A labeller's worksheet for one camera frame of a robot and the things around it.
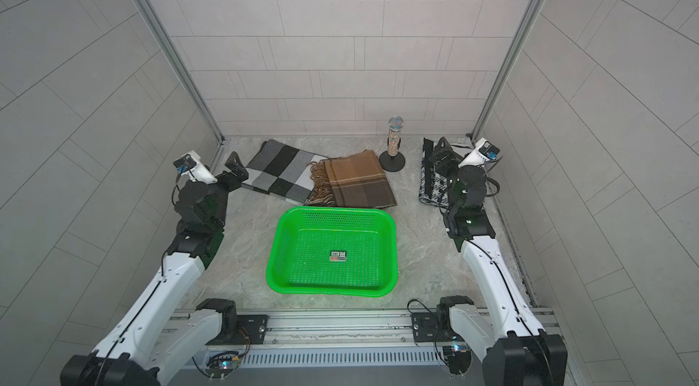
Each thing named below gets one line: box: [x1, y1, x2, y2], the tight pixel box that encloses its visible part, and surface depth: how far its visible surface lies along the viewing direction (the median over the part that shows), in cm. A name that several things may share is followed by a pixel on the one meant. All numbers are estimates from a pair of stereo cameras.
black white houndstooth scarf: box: [418, 137, 449, 209], surface depth 98 cm
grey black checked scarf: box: [241, 139, 329, 205], surface depth 104 cm
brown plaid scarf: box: [303, 149, 398, 209], surface depth 101 cm
